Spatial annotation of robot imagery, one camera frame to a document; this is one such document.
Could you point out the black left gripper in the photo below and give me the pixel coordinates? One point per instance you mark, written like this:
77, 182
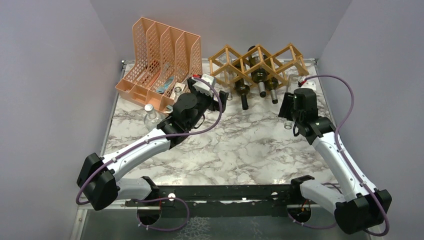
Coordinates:
214, 104

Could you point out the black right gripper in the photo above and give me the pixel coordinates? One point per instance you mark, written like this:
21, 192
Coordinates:
288, 101

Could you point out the clear square glass bottle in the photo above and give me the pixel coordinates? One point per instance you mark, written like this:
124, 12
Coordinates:
292, 85

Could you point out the green wine bottle dark neck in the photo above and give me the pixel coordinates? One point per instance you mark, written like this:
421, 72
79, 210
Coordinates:
242, 90

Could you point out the wooden wine rack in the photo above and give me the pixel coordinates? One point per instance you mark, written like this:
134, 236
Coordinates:
275, 64

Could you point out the green wine bottle silver foil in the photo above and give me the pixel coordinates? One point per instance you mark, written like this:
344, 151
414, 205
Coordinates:
259, 76

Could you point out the clear round bottle silver cap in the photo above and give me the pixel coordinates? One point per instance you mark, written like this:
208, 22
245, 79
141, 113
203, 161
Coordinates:
152, 117

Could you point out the clear glass bottle front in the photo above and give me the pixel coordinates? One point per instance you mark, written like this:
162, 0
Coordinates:
227, 75

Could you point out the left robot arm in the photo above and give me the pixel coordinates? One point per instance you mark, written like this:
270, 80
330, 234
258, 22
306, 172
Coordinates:
101, 179

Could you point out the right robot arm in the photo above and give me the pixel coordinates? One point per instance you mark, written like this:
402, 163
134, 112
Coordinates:
360, 204

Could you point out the orange plastic file organizer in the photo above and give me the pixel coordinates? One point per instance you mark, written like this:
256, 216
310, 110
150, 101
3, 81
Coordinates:
164, 56

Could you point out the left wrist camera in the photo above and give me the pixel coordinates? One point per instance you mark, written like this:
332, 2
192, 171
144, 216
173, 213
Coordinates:
204, 84

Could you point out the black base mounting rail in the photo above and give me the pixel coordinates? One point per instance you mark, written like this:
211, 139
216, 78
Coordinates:
216, 201

